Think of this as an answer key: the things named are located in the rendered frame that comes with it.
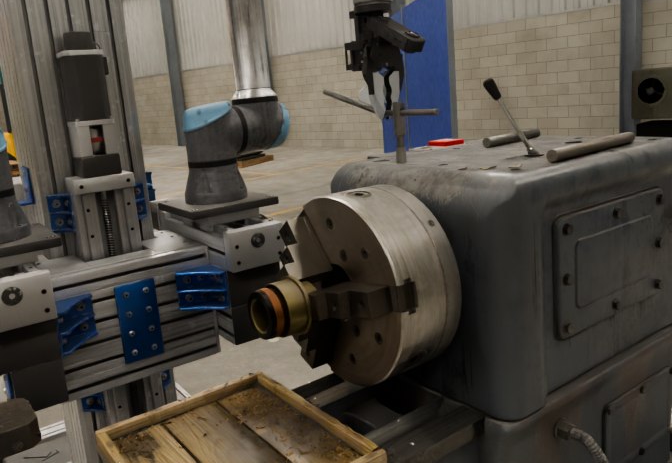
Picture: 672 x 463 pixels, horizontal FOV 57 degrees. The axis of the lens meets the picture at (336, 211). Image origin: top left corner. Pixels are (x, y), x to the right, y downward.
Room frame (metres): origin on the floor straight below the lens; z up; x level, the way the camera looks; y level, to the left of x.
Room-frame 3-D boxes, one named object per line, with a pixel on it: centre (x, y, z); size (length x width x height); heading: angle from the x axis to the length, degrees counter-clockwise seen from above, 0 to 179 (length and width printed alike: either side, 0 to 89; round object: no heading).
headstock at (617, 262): (1.24, -0.35, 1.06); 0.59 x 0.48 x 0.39; 125
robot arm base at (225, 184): (1.50, 0.29, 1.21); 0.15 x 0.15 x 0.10
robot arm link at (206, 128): (1.50, 0.28, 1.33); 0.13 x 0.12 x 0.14; 128
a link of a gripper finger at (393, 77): (1.22, -0.11, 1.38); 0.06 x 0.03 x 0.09; 36
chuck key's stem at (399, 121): (1.17, -0.13, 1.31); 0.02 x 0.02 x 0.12
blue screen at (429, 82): (7.77, -1.01, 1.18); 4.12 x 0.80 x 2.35; 4
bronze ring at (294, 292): (0.90, 0.09, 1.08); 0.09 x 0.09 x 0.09; 35
